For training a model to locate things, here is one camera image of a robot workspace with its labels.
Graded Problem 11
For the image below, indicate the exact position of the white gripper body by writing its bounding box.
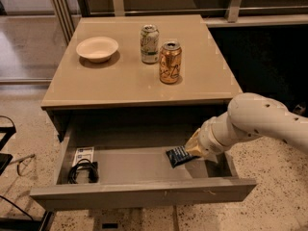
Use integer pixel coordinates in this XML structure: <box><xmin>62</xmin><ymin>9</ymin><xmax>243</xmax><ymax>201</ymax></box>
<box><xmin>197</xmin><ymin>117</ymin><xmax>230</xmax><ymax>160</ymax></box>

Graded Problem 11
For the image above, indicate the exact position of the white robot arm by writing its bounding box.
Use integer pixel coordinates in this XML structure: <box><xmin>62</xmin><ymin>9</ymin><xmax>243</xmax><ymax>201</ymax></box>
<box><xmin>185</xmin><ymin>92</ymin><xmax>308</xmax><ymax>159</ymax></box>

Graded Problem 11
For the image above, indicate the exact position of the black chair frame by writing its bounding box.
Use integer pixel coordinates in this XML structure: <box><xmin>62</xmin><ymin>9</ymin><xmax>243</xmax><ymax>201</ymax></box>
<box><xmin>0</xmin><ymin>115</ymin><xmax>17</xmax><ymax>176</ymax></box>

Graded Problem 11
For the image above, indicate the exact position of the open grey top drawer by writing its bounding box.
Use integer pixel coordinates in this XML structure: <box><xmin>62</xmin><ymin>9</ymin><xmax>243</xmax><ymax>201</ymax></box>
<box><xmin>30</xmin><ymin>117</ymin><xmax>256</xmax><ymax>211</ymax></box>

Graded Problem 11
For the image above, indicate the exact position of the coiled black cable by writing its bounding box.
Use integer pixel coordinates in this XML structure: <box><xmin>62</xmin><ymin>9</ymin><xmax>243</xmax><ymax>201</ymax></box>
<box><xmin>67</xmin><ymin>158</ymin><xmax>100</xmax><ymax>185</ymax></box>

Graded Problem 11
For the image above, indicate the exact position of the metal railing frame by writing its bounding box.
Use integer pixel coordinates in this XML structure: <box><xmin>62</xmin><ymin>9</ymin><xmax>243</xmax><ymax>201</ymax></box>
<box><xmin>51</xmin><ymin>0</ymin><xmax>308</xmax><ymax>40</ymax></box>

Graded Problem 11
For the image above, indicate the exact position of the blue rxbar blueberry wrapper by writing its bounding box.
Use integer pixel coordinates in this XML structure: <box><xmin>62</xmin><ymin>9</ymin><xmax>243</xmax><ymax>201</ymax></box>
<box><xmin>166</xmin><ymin>146</ymin><xmax>198</xmax><ymax>167</ymax></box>

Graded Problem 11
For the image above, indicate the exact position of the white paper bowl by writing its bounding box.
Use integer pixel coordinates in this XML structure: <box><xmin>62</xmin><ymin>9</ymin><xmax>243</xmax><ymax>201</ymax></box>
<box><xmin>76</xmin><ymin>37</ymin><xmax>118</xmax><ymax>63</ymax></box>

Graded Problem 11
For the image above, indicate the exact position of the black floor cable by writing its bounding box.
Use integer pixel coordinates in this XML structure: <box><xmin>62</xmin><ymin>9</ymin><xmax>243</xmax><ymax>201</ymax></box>
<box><xmin>0</xmin><ymin>194</ymin><xmax>35</xmax><ymax>221</ymax></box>

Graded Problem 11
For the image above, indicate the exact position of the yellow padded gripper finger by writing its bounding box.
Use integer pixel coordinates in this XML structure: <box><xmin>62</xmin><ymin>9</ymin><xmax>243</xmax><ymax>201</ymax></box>
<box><xmin>185</xmin><ymin>129</ymin><xmax>203</xmax><ymax>157</ymax></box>

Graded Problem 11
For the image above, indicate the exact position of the white paper card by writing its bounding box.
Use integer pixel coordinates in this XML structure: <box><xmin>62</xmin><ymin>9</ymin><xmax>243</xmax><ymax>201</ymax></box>
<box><xmin>72</xmin><ymin>146</ymin><xmax>94</xmax><ymax>166</ymax></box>

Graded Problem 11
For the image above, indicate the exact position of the orange soda can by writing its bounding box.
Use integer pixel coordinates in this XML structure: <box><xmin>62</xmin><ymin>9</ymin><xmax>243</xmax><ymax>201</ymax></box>
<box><xmin>159</xmin><ymin>41</ymin><xmax>182</xmax><ymax>84</ymax></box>

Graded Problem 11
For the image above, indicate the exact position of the grey cabinet with countertop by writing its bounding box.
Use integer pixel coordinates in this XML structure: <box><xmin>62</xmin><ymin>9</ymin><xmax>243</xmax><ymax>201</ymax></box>
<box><xmin>41</xmin><ymin>15</ymin><xmax>242</xmax><ymax>134</ymax></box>

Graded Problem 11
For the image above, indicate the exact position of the white green soda can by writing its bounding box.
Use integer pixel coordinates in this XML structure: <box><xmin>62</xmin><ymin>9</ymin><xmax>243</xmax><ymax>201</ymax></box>
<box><xmin>140</xmin><ymin>24</ymin><xmax>159</xmax><ymax>64</ymax></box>

